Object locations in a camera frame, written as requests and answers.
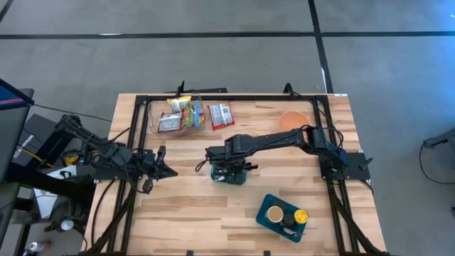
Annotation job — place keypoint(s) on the clear plastic bin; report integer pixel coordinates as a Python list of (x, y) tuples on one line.
[(154, 121)]

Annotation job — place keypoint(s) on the computer monitor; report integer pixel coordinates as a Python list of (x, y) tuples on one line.
[(10, 124)]

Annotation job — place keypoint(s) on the yellow white ramen packet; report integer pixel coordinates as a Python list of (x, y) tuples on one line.
[(178, 104)]

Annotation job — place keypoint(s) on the red yellow Maruchan ramen packet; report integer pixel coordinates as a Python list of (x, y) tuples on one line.
[(170, 122)]

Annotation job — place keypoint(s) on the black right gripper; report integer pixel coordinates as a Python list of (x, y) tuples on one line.
[(227, 153)]

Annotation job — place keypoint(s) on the dark blue plastic tray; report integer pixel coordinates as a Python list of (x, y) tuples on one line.
[(264, 217)]

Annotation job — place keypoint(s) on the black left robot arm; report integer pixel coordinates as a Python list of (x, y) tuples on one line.
[(92, 142)]

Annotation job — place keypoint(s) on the red barcode ramen packet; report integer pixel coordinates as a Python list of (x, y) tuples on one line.
[(221, 115)]

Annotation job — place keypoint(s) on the black bar behind table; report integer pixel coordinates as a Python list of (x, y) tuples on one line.
[(206, 90)]

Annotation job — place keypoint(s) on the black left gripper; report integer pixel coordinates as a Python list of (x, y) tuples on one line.
[(145, 161)]

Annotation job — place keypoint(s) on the orange bowl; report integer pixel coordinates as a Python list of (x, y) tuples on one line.
[(291, 120)]

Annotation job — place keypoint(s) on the small black box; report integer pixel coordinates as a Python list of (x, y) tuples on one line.
[(281, 205)]

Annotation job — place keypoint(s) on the blue striped ramen packet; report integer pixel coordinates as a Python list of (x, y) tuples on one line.
[(197, 112)]

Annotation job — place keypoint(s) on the jar with yellow lid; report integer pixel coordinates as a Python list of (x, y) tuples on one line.
[(301, 217)]

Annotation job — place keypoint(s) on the green red ramen packet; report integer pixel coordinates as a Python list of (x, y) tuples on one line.
[(186, 117)]

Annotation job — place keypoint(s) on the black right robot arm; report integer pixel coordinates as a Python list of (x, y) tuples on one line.
[(284, 137)]

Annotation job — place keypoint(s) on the white paper sheet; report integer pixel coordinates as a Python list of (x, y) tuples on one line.
[(46, 202)]

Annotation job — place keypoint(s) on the black equipment box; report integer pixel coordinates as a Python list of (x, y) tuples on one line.
[(35, 135)]

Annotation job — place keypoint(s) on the teal plastic container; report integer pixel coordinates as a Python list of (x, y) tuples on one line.
[(231, 180)]

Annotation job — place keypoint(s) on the silver can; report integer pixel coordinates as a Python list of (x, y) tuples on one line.
[(38, 246)]

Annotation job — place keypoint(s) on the glass jar tan lid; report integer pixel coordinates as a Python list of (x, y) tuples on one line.
[(275, 214)]

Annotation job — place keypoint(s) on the black aluminium table frame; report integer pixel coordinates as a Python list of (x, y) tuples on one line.
[(231, 97)]

